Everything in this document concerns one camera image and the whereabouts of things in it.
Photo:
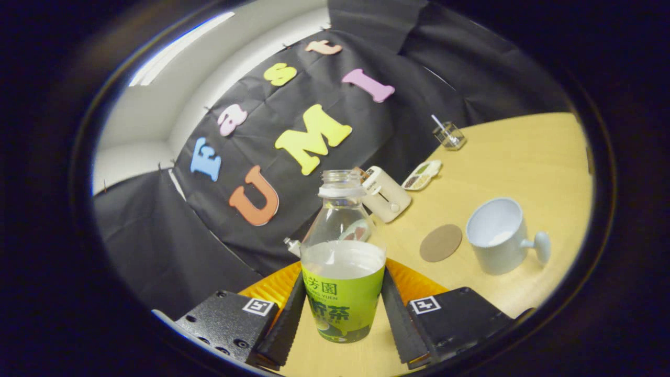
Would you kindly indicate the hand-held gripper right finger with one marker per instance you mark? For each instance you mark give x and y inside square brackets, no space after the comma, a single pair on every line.
[398,324]

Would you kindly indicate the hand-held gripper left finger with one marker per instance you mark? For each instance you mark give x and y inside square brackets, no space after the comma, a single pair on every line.
[285,324]

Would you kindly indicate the green label juice bottle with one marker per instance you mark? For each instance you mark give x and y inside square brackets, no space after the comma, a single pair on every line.
[343,303]

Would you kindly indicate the round brown coaster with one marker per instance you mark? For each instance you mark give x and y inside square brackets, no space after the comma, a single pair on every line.
[440,243]

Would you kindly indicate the pale blue cup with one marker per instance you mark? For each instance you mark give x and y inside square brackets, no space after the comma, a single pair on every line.
[492,246]

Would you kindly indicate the white and green tube bottle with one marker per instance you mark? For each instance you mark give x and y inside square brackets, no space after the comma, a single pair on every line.
[293,247]

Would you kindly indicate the white toaster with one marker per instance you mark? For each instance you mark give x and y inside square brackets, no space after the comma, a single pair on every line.
[387,201]

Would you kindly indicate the divided snack dish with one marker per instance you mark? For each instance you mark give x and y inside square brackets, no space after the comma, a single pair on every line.
[421,175]

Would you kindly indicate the black backdrop cloth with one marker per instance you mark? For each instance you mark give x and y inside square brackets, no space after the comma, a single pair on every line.
[157,235]

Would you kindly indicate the brown toast slice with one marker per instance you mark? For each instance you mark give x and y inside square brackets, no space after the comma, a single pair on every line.
[359,172]

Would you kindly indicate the clear square glass holder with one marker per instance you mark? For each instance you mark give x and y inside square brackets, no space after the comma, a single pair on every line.
[451,137]

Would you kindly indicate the white straw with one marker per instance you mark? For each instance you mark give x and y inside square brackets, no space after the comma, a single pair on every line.
[437,122]

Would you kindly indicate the wooden table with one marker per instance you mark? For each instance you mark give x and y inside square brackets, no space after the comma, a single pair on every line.
[523,157]

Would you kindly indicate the long ceiling light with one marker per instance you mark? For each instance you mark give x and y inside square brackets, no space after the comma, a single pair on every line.
[178,50]

